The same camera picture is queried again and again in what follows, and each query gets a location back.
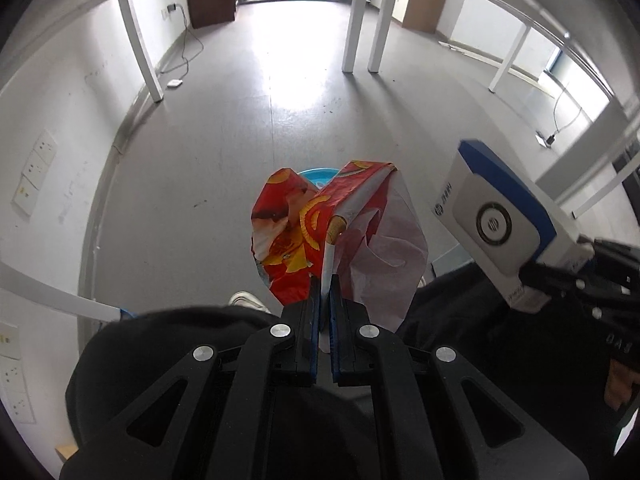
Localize white table frame bar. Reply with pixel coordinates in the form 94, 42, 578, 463
0, 262, 123, 324

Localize white sneaker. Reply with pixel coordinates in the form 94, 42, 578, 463
229, 291, 273, 316

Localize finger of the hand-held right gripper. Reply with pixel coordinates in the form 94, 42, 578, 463
577, 236, 640, 265
519, 261, 608, 321

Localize person's black pants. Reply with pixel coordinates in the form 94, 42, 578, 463
65, 260, 640, 480

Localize red snack packet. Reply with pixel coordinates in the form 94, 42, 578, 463
250, 160, 430, 333

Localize white wall socket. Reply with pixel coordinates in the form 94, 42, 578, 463
22, 152, 47, 192
0, 321, 22, 360
36, 130, 57, 165
0, 360, 37, 426
12, 177, 39, 217

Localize white and blue box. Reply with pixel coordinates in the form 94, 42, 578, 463
431, 139, 596, 315

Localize blue plastic basket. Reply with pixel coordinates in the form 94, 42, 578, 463
296, 167, 341, 193

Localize white table leg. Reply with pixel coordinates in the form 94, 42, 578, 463
342, 0, 372, 74
489, 24, 532, 94
116, 0, 165, 104
367, 0, 397, 74

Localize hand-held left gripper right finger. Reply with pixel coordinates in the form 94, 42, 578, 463
330, 274, 591, 480

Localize black power cable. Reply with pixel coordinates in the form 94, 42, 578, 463
170, 4, 205, 83

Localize person's right hand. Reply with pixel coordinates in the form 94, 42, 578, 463
604, 360, 638, 411

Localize light brown board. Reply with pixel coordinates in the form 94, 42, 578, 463
401, 0, 451, 35

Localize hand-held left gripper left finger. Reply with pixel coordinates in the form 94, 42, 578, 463
60, 275, 322, 480

